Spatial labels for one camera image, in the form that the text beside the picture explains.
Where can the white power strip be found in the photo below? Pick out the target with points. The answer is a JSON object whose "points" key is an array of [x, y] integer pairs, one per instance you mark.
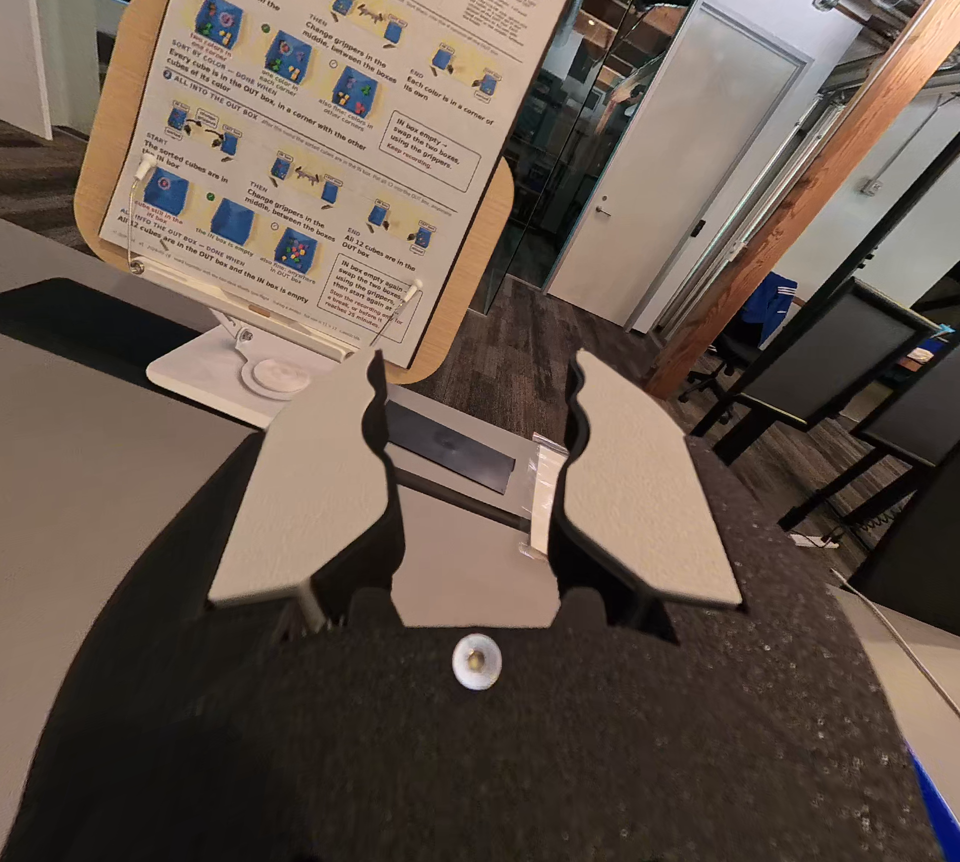
{"points": [[816, 540]]}

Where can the illustrated instruction sheet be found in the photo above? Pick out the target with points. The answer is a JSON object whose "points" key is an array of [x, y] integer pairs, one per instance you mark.
{"points": [[337, 127]]}

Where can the blue plastic bin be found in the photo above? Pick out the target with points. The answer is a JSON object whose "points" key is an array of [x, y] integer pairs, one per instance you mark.
{"points": [[937, 809]]}

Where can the wooden post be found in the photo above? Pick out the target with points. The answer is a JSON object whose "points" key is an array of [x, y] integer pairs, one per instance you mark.
{"points": [[810, 187]]}

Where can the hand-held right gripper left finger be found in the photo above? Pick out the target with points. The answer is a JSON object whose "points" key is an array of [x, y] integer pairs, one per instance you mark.
{"points": [[307, 502]]}

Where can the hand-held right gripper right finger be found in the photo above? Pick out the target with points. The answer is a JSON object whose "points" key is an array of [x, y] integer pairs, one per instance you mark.
{"points": [[645, 502]]}

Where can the dark computer monitor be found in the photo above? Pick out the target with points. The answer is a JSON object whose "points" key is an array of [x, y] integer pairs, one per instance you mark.
{"points": [[832, 352]]}

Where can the black office chair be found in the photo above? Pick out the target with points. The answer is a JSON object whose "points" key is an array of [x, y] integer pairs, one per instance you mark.
{"points": [[720, 367]]}

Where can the dark panel on stand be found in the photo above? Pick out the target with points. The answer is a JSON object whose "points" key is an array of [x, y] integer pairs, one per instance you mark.
{"points": [[922, 412]]}

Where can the laminated paper sheet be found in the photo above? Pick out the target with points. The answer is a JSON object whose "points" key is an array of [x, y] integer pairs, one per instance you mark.
{"points": [[544, 495]]}

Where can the white door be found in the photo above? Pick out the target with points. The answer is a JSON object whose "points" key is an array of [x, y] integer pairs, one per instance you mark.
{"points": [[690, 165]]}

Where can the blue jacket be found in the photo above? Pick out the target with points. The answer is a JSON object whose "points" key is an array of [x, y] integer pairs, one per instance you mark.
{"points": [[772, 307]]}

